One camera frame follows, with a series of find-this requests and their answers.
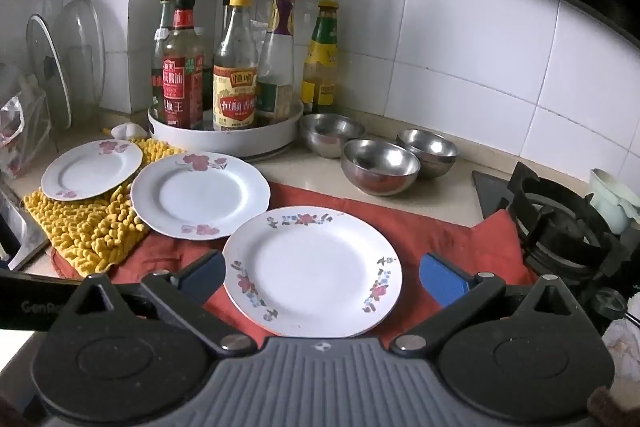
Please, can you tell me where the pink flower plate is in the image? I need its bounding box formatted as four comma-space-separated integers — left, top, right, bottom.
40, 139, 143, 202
130, 152, 271, 241

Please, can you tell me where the large floral plate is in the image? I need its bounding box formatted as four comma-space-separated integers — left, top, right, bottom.
222, 206, 404, 338

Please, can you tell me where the steel bowl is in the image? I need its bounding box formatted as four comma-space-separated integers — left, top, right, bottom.
299, 113, 367, 159
396, 129, 459, 180
341, 139, 421, 197

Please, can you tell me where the steel bowl front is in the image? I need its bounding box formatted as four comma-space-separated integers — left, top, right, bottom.
341, 139, 421, 197

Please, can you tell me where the steel sink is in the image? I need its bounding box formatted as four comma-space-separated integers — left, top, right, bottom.
0, 184, 49, 271

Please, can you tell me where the yellow chenille mat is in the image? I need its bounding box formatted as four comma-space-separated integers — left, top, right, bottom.
23, 139, 180, 277

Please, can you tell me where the black gas stove burner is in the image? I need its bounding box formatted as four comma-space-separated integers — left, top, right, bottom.
472, 162, 639, 303

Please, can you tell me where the garlic bulb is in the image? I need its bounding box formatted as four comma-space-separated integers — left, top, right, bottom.
111, 122, 149, 141

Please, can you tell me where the plastic bag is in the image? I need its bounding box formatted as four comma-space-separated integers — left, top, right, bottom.
1, 63, 52, 179

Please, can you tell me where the pale green cup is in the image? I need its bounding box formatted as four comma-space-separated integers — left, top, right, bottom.
588, 168, 640, 235

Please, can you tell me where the yellow cap vinegar bottle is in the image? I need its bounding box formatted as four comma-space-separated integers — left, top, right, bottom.
213, 0, 258, 131

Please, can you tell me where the purple neck clear bottle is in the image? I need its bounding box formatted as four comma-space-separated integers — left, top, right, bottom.
256, 0, 295, 122

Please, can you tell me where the red label soy sauce bottle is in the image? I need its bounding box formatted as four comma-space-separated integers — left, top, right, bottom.
163, 0, 204, 129

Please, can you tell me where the yellow green label bottle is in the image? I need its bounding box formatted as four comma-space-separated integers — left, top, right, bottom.
300, 0, 338, 114

